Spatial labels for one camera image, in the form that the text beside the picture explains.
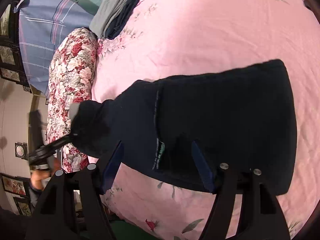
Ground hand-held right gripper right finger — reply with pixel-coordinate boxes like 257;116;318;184
191;140;292;240

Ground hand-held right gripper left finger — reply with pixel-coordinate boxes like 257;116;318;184
25;141;124;240

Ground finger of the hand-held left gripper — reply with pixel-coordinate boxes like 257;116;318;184
37;133;78;155

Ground dark navy pants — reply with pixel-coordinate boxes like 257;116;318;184
69;59;298;196

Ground person's left hand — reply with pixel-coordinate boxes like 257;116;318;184
30;160;62;188

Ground red floral pillow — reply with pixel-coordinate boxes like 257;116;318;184
47;28;99;173

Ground dark carved picture screen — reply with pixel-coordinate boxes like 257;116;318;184
0;2;32;93

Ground purple plaid pillow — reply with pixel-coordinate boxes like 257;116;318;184
14;0;105;98

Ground pink floral bedsheet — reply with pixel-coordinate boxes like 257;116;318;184
91;0;318;240

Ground dark blue folded garment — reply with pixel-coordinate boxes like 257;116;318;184
105;0;142;40

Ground grey folded garment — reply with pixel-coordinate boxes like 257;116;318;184
89;0;140;39

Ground round framed wall picture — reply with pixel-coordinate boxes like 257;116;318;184
14;142;28;160

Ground dark framed wall picture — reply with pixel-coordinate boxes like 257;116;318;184
13;197;32;216
0;173;28;197

